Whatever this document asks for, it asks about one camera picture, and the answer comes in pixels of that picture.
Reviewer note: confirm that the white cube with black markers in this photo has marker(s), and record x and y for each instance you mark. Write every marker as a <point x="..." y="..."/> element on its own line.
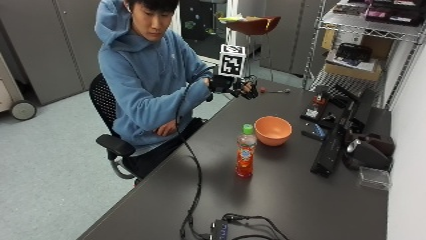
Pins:
<point x="232" y="61"/>

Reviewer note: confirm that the orange bowl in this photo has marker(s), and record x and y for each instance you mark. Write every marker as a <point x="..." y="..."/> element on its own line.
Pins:
<point x="273" y="130"/>

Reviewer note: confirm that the black device with red part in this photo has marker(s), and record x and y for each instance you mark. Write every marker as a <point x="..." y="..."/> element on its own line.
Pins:
<point x="317" y="108"/>

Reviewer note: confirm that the orange drink bottle green cap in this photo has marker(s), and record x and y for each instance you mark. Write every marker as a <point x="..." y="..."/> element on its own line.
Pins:
<point x="245" y="153"/>

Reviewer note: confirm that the small blue-black device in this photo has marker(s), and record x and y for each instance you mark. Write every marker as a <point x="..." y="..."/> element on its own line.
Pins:
<point x="315" y="130"/>

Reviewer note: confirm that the the person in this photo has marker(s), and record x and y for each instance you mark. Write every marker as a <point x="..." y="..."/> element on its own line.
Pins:
<point x="146" y="83"/>

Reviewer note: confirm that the black monitor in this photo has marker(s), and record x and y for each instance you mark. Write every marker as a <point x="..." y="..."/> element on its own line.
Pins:
<point x="333" y="140"/>

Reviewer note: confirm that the black computer mouse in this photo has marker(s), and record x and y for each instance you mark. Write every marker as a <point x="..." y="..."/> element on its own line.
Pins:
<point x="367" y="154"/>

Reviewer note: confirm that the black office chair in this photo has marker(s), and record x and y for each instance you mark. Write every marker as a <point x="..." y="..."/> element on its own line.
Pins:
<point x="108" y="133"/>

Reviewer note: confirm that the clear plastic box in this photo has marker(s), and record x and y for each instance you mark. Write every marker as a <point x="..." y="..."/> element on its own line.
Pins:
<point x="374" y="178"/>

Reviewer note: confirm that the black usb hub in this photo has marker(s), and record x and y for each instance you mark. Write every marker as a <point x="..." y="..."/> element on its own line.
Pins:
<point x="220" y="230"/>

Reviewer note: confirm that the grey cabinet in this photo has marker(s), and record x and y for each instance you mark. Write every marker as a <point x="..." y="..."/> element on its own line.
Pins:
<point x="48" y="46"/>

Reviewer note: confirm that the white wheeled cart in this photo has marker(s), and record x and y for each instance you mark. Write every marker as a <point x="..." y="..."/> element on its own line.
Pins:
<point x="13" y="96"/>

